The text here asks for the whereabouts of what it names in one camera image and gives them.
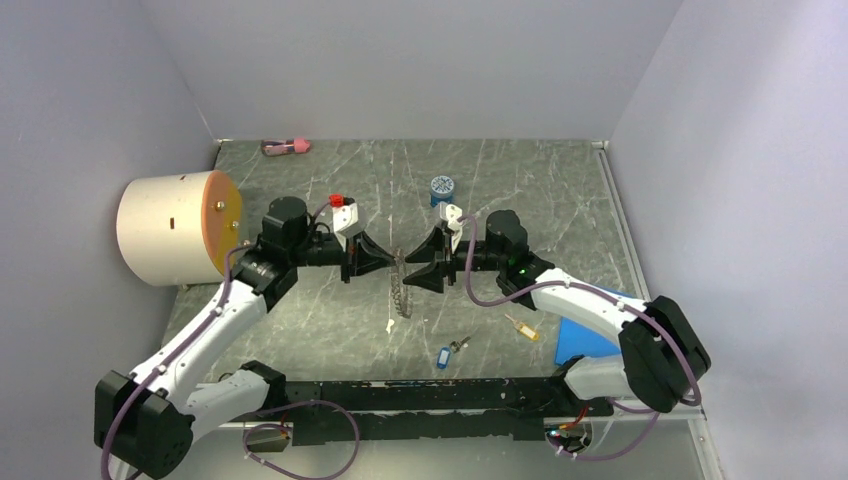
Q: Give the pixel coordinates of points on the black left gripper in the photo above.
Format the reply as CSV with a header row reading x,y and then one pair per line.
x,y
361,255

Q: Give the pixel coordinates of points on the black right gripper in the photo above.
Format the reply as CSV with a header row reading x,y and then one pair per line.
x,y
436,250

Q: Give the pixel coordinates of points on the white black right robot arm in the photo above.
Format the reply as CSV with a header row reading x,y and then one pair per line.
x,y
660,360

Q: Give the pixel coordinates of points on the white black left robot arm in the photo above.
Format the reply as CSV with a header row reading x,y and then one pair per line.
x,y
149,418

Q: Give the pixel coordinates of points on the blue round jar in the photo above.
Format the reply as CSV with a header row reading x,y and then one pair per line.
x,y
442,189

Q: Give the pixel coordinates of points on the pink capped small bottle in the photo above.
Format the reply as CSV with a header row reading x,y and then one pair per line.
x,y
275,148

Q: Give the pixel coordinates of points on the blue flat sheet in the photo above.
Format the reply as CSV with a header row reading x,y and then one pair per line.
x,y
574,338

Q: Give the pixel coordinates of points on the cream cylinder with orange face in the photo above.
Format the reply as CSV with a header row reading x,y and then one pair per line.
x,y
177,230

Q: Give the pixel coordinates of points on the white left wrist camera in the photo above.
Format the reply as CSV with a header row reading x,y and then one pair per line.
x,y
346,217

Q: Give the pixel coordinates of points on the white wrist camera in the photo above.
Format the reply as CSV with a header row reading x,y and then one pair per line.
x,y
346,217
450,215

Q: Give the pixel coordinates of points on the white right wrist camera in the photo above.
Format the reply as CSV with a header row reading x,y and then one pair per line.
x,y
450,215

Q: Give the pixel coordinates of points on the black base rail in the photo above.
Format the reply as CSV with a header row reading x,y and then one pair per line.
x,y
522,409

